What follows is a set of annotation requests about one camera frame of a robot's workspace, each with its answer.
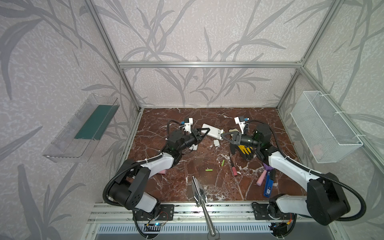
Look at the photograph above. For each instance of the red white remote control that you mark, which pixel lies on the red white remote control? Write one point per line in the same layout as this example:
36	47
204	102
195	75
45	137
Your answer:
194	147

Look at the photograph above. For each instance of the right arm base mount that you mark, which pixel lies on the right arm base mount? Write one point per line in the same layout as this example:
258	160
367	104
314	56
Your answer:
269	213

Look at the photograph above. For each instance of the blue lighter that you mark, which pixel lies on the blue lighter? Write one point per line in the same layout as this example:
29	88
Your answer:
270	179

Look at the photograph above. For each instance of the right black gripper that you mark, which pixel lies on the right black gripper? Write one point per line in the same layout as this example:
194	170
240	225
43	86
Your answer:
236	139

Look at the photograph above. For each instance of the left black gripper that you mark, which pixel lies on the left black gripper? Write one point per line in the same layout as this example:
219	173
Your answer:
196	136

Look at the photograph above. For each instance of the metal trowel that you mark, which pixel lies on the metal trowel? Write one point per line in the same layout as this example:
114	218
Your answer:
201	200

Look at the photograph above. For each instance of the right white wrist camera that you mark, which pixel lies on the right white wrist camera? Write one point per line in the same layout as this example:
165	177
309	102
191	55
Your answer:
243	123

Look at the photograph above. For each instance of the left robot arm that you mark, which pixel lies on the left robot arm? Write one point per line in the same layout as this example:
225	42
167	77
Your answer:
127	188

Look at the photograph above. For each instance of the white green-screen remote control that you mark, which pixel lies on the white green-screen remote control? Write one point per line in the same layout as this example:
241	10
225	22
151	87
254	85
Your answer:
214	132

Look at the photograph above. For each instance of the yellow black work glove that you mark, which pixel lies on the yellow black work glove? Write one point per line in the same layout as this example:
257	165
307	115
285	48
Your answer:
246	152

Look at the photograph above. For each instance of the clear plastic wall shelf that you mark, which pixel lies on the clear plastic wall shelf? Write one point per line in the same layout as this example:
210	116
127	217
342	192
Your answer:
79	138

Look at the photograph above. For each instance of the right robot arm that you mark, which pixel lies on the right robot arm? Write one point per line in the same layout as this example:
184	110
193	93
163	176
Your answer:
327	199

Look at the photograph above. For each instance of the white wire wall basket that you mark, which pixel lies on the white wire wall basket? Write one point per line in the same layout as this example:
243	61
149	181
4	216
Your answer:
328	136

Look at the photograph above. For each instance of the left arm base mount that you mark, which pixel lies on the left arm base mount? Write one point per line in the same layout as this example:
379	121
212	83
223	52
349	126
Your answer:
162	212

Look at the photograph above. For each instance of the pink handled screwdriver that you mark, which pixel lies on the pink handled screwdriver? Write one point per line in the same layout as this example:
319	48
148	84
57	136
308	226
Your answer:
234	170

